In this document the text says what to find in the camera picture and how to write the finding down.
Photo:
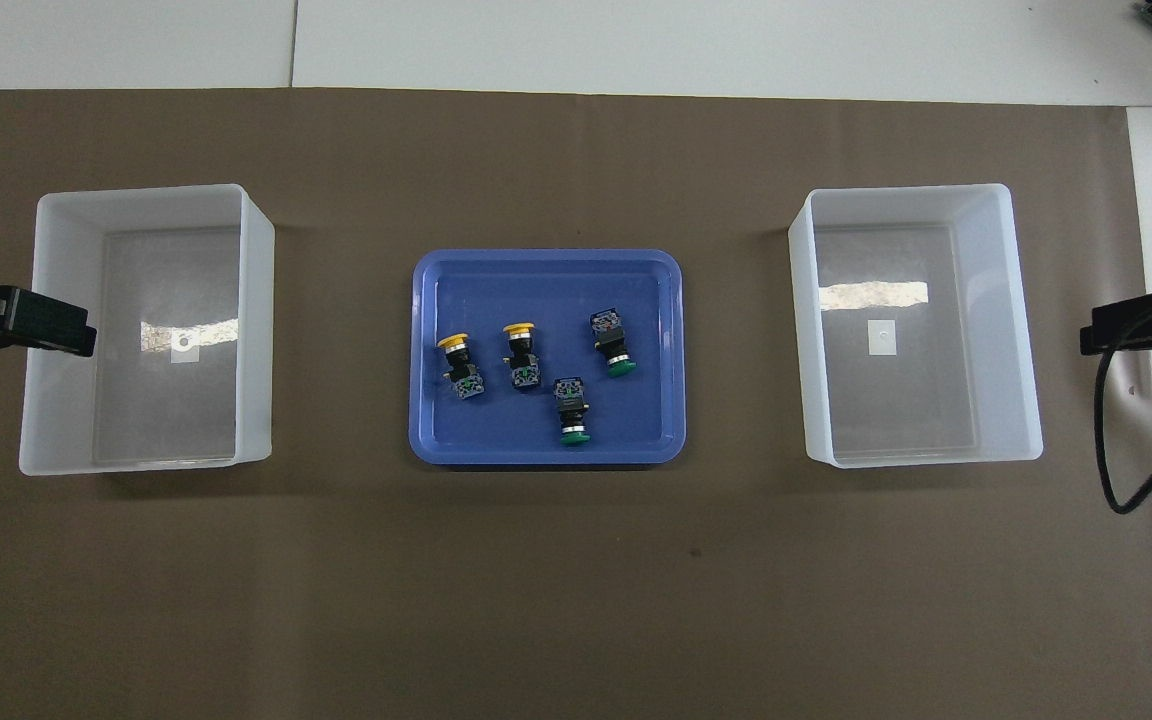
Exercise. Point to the translucent white plastic box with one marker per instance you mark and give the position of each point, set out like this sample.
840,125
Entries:
1011,400
56,420

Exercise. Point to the small white sticker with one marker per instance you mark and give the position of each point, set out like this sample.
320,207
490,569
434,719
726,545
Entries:
183,347
882,337

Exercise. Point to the brown paper table mat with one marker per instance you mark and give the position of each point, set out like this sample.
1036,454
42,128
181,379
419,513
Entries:
576,580

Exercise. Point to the yellow mushroom push button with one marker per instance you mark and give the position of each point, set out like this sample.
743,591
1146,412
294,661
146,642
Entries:
522,358
462,368

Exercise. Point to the green mushroom push button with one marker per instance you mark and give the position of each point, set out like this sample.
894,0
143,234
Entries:
613,342
570,410

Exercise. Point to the blue plastic tray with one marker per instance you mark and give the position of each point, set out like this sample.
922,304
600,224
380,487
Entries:
546,290

